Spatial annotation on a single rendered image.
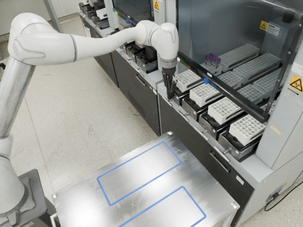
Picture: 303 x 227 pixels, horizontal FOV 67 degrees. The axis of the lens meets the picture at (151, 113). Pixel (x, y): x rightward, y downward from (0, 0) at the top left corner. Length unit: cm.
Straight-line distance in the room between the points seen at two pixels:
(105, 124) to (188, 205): 158
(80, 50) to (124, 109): 162
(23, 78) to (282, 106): 100
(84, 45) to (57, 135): 165
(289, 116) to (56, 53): 84
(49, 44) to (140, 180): 62
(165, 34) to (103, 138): 139
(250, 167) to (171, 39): 69
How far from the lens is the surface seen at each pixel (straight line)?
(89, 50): 91
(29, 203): 124
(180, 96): 133
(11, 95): 110
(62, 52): 86
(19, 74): 105
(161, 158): 104
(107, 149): 215
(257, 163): 119
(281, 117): 98
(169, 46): 111
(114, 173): 103
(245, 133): 112
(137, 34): 119
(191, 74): 139
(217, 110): 119
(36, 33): 90
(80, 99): 274
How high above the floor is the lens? 169
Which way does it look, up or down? 46 degrees down
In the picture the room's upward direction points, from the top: 7 degrees counter-clockwise
